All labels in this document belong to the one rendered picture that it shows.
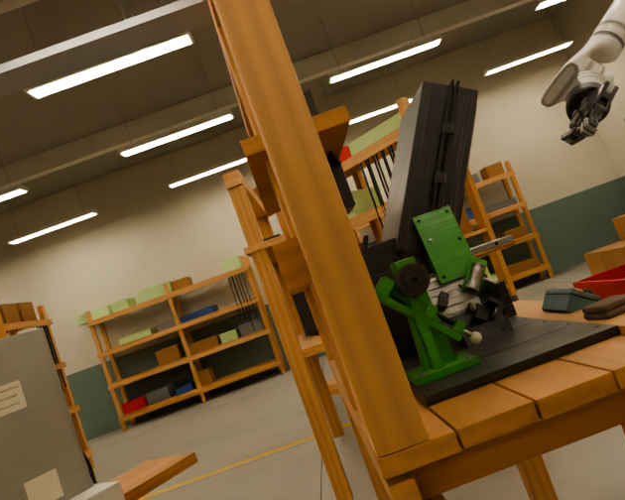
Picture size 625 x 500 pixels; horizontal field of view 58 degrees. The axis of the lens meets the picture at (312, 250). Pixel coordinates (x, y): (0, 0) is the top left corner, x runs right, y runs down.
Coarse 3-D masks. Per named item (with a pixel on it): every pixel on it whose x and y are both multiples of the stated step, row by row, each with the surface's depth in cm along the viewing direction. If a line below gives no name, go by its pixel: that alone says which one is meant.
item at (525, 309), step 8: (520, 304) 187; (528, 304) 181; (536, 304) 176; (520, 312) 170; (528, 312) 165; (536, 312) 160; (544, 312) 156; (552, 312) 151; (560, 312) 148; (568, 312) 143; (576, 312) 140; (624, 312) 122; (568, 320) 134; (576, 320) 131; (584, 320) 128; (592, 320) 125; (600, 320) 122; (608, 320) 120; (616, 320) 117; (624, 320) 115; (624, 328) 112
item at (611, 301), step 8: (616, 296) 127; (624, 296) 124; (592, 304) 128; (600, 304) 125; (608, 304) 122; (616, 304) 122; (624, 304) 123; (584, 312) 127; (592, 312) 125; (600, 312) 123; (608, 312) 121; (616, 312) 121
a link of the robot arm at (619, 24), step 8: (616, 0) 123; (624, 0) 121; (616, 8) 119; (624, 8) 118; (608, 16) 119; (616, 16) 118; (624, 16) 117; (600, 24) 120; (608, 24) 118; (616, 24) 117; (624, 24) 117; (616, 32) 117; (624, 32) 117; (624, 40) 117
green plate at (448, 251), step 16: (448, 208) 162; (416, 224) 161; (432, 224) 160; (448, 224) 160; (448, 240) 159; (464, 240) 158; (432, 256) 157; (448, 256) 157; (464, 256) 157; (448, 272) 156; (464, 272) 155
